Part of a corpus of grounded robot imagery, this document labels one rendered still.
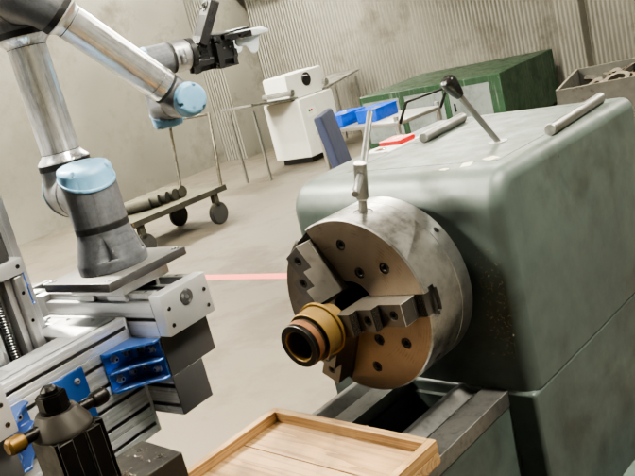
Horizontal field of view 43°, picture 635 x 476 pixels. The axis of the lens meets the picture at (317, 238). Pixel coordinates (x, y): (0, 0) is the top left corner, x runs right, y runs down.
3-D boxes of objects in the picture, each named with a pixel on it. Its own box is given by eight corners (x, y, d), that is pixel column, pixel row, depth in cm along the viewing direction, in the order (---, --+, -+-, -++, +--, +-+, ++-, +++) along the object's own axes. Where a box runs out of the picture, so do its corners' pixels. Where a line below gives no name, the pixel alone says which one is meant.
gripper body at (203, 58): (227, 62, 204) (185, 73, 198) (220, 28, 200) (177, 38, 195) (242, 63, 197) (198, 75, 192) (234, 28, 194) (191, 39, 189)
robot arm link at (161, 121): (166, 129, 184) (152, 83, 181) (148, 131, 193) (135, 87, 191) (197, 121, 188) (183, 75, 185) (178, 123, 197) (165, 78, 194)
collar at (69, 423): (73, 410, 111) (66, 391, 110) (104, 419, 105) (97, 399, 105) (21, 440, 105) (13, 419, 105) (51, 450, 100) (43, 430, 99)
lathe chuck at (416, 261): (326, 342, 157) (310, 191, 146) (465, 388, 138) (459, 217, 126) (296, 362, 151) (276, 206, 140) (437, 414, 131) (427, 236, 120)
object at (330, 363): (373, 320, 138) (365, 373, 144) (351, 308, 141) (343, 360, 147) (334, 348, 130) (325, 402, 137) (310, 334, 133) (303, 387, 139)
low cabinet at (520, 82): (561, 106, 960) (552, 48, 943) (510, 139, 838) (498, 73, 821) (432, 125, 1068) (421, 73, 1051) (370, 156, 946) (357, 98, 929)
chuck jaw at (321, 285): (347, 292, 140) (306, 240, 142) (361, 278, 136) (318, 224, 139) (305, 317, 132) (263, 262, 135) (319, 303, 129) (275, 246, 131)
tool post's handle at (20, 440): (37, 437, 104) (31, 421, 103) (45, 440, 102) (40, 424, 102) (6, 455, 101) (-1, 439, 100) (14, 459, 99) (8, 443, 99)
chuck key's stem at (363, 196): (370, 230, 133) (366, 163, 129) (357, 230, 133) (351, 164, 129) (371, 226, 135) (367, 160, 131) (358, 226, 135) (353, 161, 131)
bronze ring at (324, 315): (305, 293, 134) (269, 318, 127) (348, 296, 127) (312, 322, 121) (319, 342, 136) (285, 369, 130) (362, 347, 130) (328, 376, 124)
